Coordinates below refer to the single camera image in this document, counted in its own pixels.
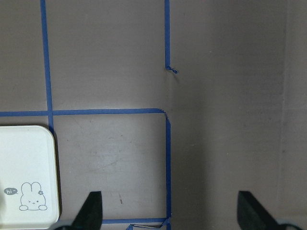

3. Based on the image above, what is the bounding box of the brown paper table mat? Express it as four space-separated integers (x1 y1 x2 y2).
0 0 307 230

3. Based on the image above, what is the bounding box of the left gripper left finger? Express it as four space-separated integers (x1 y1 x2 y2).
56 191 103 230

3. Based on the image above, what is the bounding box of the cream serving tray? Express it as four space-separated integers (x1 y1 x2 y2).
0 126 60 230

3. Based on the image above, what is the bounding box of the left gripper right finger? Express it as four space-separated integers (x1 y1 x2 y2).
236 191 302 230

